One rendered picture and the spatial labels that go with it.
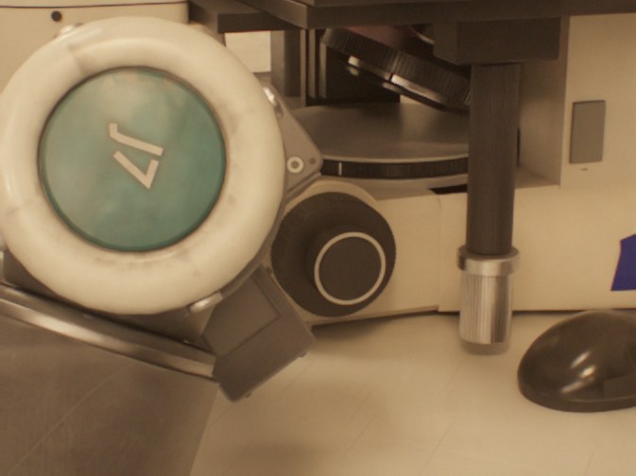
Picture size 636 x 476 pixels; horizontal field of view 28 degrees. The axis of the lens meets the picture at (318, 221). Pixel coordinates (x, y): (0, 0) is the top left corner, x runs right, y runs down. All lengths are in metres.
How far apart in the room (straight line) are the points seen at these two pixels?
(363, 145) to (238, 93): 0.41
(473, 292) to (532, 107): 0.15
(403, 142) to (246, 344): 0.33
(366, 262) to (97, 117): 0.33
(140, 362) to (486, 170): 0.32
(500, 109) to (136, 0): 0.19
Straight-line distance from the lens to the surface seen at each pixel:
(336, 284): 0.65
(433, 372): 0.66
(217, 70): 0.34
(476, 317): 0.67
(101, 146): 0.34
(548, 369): 0.63
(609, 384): 0.63
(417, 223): 0.71
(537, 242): 0.73
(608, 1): 0.61
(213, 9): 0.62
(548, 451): 0.59
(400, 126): 0.80
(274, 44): 1.32
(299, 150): 0.53
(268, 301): 0.45
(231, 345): 0.45
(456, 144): 0.76
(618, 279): 0.74
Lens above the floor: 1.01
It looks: 17 degrees down
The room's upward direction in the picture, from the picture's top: straight up
